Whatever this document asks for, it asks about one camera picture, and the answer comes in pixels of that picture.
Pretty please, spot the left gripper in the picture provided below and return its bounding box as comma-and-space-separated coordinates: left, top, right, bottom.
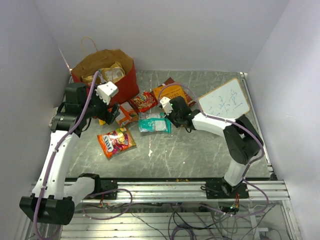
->
81, 84, 121, 125

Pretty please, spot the dark red Doritos bag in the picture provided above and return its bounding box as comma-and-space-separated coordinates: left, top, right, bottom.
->
161, 77, 196, 107

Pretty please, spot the orange Kettle chips bag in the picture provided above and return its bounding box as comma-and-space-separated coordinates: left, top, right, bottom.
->
152, 85, 188, 103

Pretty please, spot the gold chips bag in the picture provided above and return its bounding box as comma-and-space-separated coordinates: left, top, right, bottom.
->
80, 61, 126, 85

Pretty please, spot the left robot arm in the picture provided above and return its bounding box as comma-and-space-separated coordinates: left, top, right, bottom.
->
19, 81, 120, 225

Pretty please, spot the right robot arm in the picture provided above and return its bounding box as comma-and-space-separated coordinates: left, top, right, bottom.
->
160, 96, 264, 198

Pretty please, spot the orange snack bag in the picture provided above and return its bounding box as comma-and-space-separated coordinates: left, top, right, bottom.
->
115, 102, 139, 128

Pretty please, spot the teal snack bag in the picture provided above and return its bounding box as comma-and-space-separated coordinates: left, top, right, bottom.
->
138, 112, 171, 134

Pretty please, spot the orange Fox's candy bag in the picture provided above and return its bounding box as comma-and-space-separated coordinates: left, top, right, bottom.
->
97, 127, 136, 158

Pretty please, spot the red nut mix snack bag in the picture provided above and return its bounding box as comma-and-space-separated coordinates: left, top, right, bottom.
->
128, 91, 158, 113

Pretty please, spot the red paper bag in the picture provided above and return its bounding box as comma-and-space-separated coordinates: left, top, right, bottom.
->
71, 49, 140, 107

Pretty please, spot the small yellow snack packet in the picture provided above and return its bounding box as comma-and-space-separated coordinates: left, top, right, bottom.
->
98, 119, 106, 126

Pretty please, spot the small whiteboard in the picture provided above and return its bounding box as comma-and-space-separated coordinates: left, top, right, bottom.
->
198, 78, 250, 119

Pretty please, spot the small white box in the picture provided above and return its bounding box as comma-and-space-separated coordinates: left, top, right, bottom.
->
49, 107, 58, 129

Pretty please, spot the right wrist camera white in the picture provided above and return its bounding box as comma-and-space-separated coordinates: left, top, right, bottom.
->
160, 96, 173, 115

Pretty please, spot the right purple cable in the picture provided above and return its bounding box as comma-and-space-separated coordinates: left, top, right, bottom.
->
157, 83, 270, 219

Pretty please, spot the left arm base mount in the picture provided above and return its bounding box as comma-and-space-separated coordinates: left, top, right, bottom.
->
99, 180, 118, 200

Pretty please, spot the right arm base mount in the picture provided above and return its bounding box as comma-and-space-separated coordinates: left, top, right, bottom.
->
200, 178, 249, 199

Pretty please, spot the aluminium frame rail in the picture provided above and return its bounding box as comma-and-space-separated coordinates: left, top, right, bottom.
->
81, 179, 290, 204

